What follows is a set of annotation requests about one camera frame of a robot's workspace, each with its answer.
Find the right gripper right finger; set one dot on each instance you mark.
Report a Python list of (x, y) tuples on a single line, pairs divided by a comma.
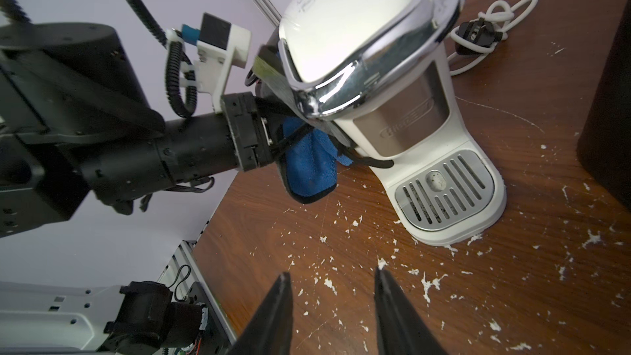
[(400, 330)]

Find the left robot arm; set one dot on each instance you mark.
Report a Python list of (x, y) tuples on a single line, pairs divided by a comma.
[(76, 121)]

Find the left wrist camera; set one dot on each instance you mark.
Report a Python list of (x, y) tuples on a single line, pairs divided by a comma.
[(200, 61)]

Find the blue grey microfiber cloth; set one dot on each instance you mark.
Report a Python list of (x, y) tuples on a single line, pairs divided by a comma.
[(309, 169)]

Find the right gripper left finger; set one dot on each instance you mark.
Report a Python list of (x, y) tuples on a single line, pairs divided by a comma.
[(270, 329)]

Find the white coffee machine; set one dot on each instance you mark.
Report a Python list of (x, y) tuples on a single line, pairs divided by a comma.
[(374, 75)]

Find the black coffee machine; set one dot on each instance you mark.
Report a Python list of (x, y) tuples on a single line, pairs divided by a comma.
[(603, 147)]

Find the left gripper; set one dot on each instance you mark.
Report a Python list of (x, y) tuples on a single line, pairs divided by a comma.
[(248, 121)]

